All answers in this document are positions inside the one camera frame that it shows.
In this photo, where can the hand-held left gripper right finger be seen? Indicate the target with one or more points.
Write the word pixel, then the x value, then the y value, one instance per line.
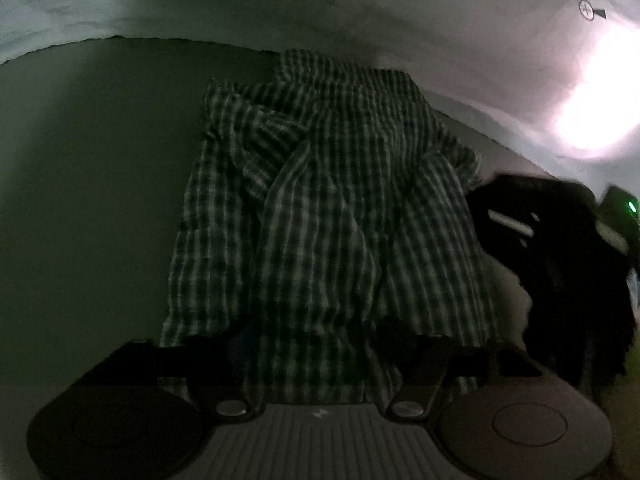
pixel 430 360

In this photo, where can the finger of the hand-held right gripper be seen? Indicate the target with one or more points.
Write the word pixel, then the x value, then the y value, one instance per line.
pixel 492 205

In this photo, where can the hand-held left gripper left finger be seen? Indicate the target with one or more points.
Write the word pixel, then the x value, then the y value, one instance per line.
pixel 210 360

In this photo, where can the blue checked shirt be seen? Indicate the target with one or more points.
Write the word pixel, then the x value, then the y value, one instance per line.
pixel 325 200

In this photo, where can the carrot print backdrop sheet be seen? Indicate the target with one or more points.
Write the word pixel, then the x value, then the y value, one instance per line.
pixel 250 0

